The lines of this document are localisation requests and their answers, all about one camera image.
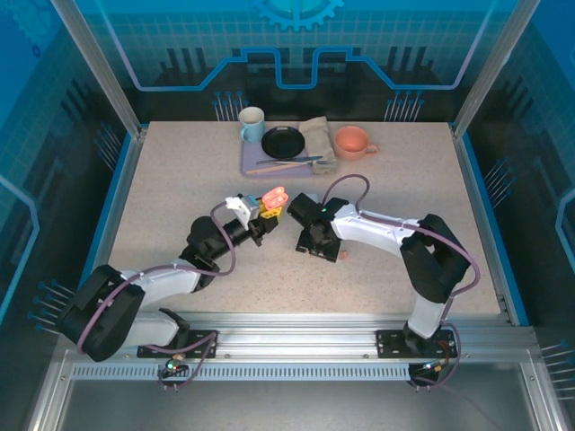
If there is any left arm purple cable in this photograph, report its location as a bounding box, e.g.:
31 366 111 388
75 201 239 391

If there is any wooden chopstick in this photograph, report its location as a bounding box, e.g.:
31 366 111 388
258 162 311 173
245 163 300 176

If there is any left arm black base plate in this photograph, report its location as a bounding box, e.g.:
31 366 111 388
137 330 219 359

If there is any slotted grey cable duct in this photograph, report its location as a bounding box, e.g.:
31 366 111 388
71 364 412 382

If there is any beige folded cloth napkin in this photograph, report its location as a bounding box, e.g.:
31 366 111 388
298 116 339 176

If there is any lavender tray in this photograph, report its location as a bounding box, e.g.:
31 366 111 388
240 134 315 178

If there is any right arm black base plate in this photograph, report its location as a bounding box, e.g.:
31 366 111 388
375 329 459 359

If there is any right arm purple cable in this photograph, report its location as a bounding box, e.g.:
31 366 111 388
322 173 482 390

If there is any light blue mug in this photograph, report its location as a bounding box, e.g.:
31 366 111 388
238 106 266 144

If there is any metal knife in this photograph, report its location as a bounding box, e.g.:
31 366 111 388
255 155 324 165

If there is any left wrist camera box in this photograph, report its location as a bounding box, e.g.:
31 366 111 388
224 193 262 231

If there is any aluminium mounting rail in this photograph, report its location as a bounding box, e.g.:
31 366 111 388
57 312 538 360

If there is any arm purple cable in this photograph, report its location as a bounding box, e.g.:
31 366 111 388
322 173 482 390
75 201 239 391

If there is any aluminium frame post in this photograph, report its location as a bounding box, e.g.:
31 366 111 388
49 0 147 138
451 0 543 140

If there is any black plate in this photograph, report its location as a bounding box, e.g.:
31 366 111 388
261 126 306 160

